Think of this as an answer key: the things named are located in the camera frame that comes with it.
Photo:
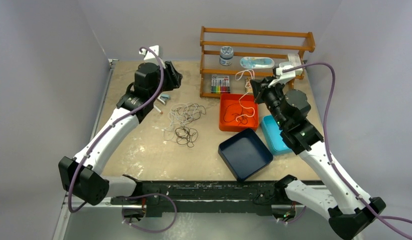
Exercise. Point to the blue packaged item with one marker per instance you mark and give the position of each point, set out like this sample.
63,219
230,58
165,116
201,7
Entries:
249,62

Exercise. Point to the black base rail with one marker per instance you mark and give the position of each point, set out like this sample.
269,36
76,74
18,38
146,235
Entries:
159,196

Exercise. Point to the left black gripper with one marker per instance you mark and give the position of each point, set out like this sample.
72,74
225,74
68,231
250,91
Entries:
173,77

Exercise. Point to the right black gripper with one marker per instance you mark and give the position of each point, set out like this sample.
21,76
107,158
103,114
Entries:
261,89

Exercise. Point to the orange spiral notebook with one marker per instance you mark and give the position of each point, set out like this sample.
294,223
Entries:
248,86

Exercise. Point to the white orange marker pen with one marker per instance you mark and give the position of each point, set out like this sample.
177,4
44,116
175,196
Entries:
158,110

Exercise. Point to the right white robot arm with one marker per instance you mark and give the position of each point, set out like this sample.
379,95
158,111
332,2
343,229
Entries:
348,208

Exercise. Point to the white blue lidded jar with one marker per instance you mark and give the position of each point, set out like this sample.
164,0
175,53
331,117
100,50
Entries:
226,55

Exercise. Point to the orange plastic bin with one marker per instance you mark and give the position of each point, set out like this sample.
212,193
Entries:
238,112

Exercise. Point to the white red box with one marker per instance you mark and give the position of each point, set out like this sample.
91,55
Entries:
294,59

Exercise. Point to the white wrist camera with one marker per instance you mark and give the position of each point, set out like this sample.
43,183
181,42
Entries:
151,54
284,72

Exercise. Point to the coloured marker pen pack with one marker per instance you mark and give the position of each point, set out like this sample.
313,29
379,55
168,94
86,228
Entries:
220,84

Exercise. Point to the light blue stapler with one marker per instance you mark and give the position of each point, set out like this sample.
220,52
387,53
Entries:
164,98

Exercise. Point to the dark blue plastic bin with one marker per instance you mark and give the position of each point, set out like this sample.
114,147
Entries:
245,154

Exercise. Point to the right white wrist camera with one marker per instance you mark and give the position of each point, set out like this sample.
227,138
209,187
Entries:
284,72

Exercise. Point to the wooden shelf rack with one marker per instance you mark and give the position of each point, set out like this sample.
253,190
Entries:
246,43

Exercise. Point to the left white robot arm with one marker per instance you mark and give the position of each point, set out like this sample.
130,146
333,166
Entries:
81,175

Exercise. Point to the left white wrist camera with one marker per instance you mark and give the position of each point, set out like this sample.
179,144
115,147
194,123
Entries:
151,54

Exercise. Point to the light blue plastic bin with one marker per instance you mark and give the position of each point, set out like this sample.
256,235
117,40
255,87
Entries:
272,136

